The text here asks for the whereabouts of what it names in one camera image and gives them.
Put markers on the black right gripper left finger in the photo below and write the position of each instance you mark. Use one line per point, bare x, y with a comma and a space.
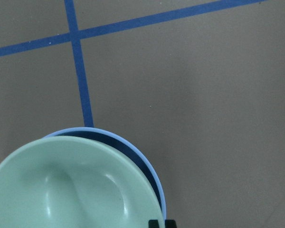
153, 223

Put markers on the blue bowl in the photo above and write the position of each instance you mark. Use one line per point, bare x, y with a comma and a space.
127, 148

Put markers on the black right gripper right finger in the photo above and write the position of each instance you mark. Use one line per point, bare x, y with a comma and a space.
170, 223

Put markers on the green bowl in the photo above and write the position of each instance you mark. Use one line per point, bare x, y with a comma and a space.
72, 182

